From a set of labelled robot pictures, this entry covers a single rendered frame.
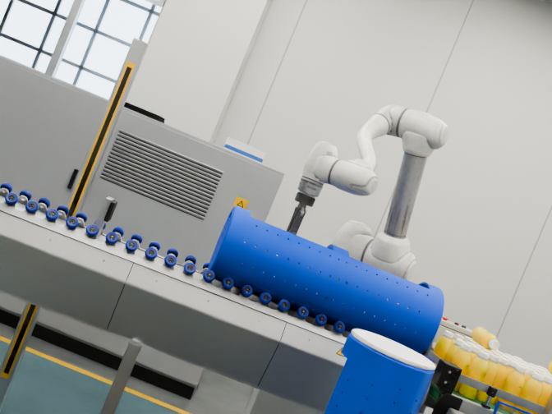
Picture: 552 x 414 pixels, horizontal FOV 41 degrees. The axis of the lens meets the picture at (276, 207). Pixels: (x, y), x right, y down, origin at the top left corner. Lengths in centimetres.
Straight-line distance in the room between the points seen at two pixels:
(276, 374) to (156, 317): 50
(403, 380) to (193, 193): 234
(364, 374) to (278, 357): 61
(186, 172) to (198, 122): 104
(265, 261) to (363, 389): 68
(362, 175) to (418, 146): 51
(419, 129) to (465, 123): 262
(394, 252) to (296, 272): 68
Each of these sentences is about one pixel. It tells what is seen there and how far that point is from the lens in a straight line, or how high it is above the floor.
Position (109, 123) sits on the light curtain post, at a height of 134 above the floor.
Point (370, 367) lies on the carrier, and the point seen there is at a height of 97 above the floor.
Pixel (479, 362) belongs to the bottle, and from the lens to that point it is 292.
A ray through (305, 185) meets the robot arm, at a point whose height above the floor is 140.
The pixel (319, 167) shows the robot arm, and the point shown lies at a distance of 275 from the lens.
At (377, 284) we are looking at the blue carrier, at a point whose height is 117.
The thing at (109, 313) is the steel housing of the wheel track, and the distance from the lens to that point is 276.
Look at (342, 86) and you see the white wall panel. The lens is 560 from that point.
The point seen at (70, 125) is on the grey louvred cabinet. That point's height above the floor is 123.
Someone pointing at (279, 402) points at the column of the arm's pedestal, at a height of 48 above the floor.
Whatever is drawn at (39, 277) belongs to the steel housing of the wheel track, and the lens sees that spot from 276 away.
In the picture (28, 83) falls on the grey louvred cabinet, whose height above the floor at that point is 136.
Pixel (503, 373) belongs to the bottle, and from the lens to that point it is 303.
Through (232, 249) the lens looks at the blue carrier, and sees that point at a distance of 266.
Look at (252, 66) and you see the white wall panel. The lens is 560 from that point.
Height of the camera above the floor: 136
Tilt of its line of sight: 2 degrees down
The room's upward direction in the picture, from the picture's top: 22 degrees clockwise
